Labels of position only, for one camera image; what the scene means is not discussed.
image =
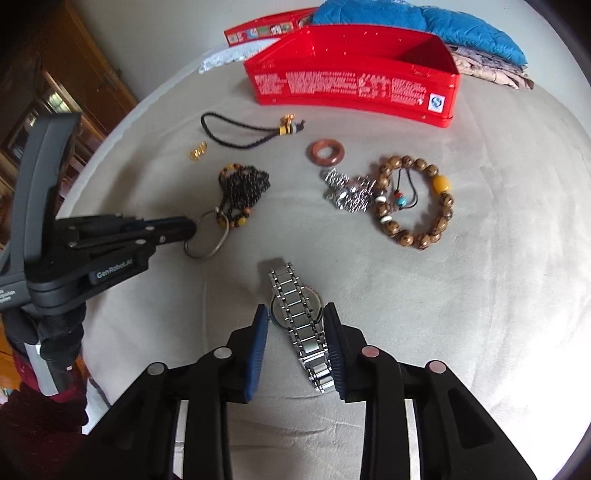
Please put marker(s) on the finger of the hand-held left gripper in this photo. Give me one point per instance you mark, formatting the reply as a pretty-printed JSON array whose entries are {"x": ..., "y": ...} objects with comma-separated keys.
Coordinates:
[
  {"x": 171, "y": 225},
  {"x": 147, "y": 243}
]

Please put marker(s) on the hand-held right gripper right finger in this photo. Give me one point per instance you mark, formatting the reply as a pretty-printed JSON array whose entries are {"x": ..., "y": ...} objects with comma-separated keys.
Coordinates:
[{"x": 333, "y": 355}]

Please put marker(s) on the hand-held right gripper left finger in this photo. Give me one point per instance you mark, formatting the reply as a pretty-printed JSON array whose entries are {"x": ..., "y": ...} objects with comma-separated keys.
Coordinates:
[{"x": 256, "y": 355}]

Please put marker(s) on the silver bangle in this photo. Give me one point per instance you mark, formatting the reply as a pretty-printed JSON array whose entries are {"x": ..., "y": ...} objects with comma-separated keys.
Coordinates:
[{"x": 219, "y": 244}]

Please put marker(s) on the silver metal watch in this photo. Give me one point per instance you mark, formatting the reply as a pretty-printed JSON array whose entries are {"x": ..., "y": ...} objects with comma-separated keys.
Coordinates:
[{"x": 300, "y": 314}]

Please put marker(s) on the gold pendant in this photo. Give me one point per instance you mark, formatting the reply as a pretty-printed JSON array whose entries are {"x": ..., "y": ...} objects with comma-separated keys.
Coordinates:
[{"x": 197, "y": 151}]

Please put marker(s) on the red tin box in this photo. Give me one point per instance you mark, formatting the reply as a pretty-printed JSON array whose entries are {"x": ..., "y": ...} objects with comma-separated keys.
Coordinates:
[{"x": 351, "y": 83}]

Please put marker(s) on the person's left forearm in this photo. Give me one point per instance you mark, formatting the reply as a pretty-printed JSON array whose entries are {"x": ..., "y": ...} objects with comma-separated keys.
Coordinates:
[{"x": 37, "y": 429}]

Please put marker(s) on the person's left hand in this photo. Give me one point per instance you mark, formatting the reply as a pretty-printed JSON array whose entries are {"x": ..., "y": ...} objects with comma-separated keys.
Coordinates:
[{"x": 57, "y": 339}]

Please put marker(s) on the wooden cabinet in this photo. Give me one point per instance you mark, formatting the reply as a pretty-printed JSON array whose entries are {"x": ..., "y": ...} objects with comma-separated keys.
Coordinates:
[{"x": 51, "y": 83}]

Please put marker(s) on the white lace cloth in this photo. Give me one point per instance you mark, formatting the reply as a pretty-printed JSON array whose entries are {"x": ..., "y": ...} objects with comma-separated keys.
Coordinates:
[{"x": 224, "y": 57}]

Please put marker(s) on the red tin lid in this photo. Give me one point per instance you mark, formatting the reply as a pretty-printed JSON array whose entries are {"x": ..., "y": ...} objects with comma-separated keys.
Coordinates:
[{"x": 263, "y": 30}]

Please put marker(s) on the blue quilted jacket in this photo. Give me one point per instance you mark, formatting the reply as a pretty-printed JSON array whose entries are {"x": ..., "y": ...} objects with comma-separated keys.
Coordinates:
[{"x": 415, "y": 18}]

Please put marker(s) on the beige patterned cloth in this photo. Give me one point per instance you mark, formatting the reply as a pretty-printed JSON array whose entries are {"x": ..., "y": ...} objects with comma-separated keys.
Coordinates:
[{"x": 494, "y": 69}]

